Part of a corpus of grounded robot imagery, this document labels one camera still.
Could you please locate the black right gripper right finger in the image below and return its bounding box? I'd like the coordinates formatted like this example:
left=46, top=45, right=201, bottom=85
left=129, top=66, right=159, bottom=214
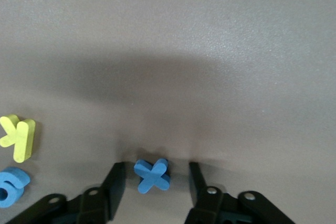
left=183, top=161, right=297, bottom=224

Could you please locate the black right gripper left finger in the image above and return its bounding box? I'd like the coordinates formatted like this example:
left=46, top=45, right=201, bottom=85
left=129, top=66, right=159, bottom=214
left=5, top=161, right=127, bottom=224

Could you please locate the blue foam letter g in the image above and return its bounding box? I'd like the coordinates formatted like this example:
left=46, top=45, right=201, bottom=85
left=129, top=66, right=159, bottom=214
left=0, top=166, right=32, bottom=208

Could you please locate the yellow foam letter k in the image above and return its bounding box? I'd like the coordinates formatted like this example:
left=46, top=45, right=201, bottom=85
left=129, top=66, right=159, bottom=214
left=0, top=114, right=37, bottom=164

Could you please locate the blue foam letter x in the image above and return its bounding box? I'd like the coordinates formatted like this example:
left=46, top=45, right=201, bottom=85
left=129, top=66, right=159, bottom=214
left=133, top=158, right=171, bottom=194

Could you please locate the brown table cover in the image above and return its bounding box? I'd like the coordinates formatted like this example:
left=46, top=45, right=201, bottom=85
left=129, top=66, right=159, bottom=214
left=0, top=0, right=336, bottom=224

